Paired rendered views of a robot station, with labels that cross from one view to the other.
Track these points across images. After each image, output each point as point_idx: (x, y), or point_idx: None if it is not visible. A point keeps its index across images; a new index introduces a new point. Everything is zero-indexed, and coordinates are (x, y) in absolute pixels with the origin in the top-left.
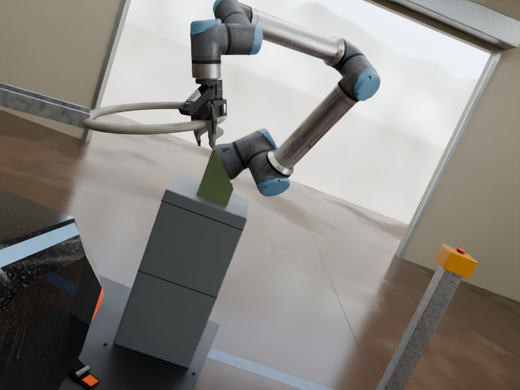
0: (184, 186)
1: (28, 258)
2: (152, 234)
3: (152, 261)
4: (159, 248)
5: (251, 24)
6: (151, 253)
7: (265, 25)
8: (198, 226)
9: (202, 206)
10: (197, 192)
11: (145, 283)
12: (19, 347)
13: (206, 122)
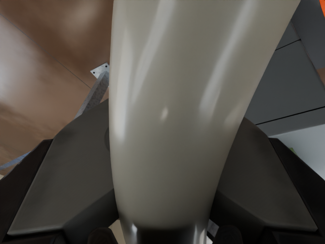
0: (322, 152)
1: None
2: (312, 69)
3: (290, 54)
4: (290, 68)
5: None
6: (297, 57)
7: None
8: (258, 111)
9: (267, 132)
10: (292, 151)
11: (282, 39)
12: None
13: (87, 205)
